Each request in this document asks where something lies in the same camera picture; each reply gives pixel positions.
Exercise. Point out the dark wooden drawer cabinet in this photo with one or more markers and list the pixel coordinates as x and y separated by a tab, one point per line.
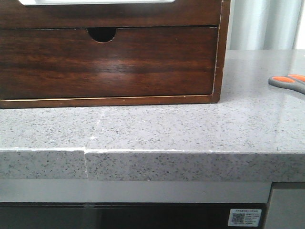
106	34

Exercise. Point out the wooden drawer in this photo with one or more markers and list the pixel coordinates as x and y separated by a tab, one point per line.
68	63
14	15

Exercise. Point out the white QR code sticker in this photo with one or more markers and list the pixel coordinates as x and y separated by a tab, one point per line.
244	217

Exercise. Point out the grey cabinet door panel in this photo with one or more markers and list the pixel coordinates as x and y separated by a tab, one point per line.
286	207

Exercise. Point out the grey orange scissors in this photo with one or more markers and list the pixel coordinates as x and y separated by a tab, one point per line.
293	82

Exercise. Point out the black glass appliance door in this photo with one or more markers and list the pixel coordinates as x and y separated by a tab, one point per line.
121	215

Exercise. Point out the white curtain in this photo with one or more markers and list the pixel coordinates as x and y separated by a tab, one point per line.
266	25

